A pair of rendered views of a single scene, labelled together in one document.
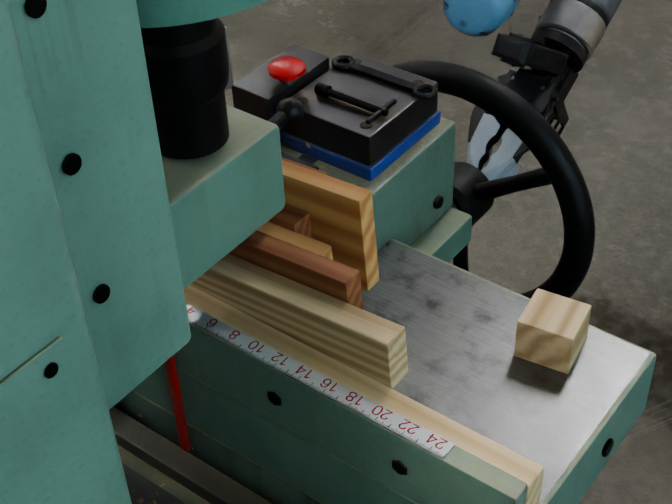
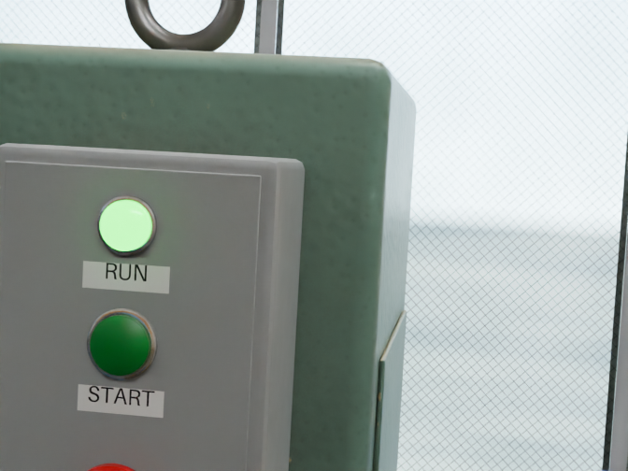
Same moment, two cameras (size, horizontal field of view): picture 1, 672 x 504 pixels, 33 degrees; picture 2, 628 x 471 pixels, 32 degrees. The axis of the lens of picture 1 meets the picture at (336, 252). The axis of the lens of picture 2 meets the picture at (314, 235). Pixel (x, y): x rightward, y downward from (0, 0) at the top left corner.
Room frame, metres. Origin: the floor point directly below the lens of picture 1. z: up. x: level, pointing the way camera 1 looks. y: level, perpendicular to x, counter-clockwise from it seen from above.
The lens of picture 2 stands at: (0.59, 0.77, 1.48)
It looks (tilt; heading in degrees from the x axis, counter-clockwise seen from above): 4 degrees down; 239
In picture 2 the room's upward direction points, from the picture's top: 3 degrees clockwise
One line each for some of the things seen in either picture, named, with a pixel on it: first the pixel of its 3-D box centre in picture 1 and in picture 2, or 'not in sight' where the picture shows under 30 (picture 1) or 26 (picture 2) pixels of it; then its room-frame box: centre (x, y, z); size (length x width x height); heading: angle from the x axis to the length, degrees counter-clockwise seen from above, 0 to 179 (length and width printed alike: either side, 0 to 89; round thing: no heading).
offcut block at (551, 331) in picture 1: (552, 330); not in sight; (0.57, -0.15, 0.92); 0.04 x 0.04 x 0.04; 60
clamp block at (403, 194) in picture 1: (343, 176); not in sight; (0.77, -0.01, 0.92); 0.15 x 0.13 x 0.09; 52
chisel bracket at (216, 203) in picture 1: (175, 209); not in sight; (0.58, 0.10, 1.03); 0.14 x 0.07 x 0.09; 142
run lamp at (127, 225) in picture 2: not in sight; (125, 225); (0.46, 0.43, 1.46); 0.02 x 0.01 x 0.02; 142
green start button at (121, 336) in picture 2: not in sight; (120, 345); (0.46, 0.43, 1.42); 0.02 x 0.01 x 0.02; 142
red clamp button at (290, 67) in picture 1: (286, 68); not in sight; (0.77, 0.03, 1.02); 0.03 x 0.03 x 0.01
